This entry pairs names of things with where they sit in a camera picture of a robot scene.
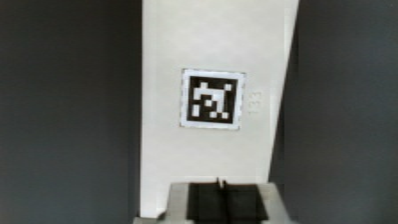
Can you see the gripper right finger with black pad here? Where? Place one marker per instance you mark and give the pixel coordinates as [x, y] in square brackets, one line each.
[255, 206]

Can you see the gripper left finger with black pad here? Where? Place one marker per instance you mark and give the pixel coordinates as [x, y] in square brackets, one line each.
[196, 204]

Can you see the white cabinet top block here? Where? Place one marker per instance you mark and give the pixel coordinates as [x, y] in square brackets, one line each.
[216, 53]

